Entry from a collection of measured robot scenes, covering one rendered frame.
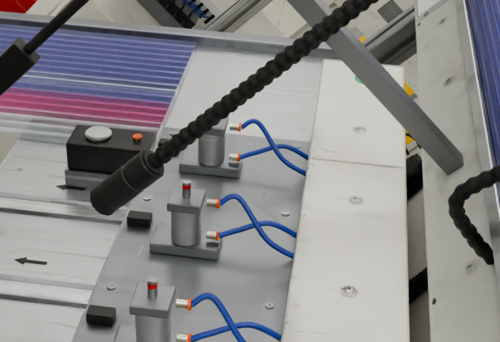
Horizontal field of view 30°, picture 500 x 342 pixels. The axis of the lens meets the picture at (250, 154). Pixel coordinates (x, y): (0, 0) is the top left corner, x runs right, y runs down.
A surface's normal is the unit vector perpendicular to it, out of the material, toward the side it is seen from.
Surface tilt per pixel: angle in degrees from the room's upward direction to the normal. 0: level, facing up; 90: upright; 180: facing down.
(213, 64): 45
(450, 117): 90
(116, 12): 0
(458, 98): 90
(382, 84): 90
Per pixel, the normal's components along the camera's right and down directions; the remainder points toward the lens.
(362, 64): -0.13, 0.52
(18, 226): 0.04, -0.85
